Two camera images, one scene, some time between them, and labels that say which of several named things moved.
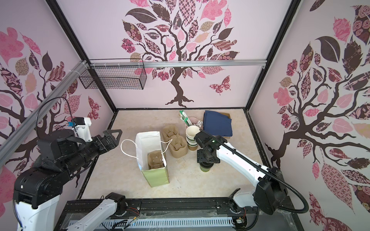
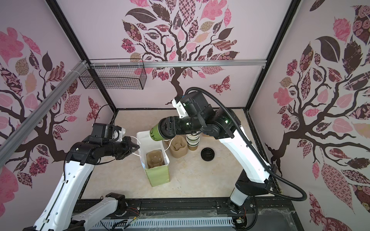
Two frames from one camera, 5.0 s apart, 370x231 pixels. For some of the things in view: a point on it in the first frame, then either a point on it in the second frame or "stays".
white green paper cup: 204,169 -> 155,134
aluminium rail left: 7,144 stays
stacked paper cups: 191,131 stays
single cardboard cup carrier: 155,160 stays
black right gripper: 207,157 -> 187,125
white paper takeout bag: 145,143 stays
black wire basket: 114,73 stays
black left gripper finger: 109,133 -> 134,146
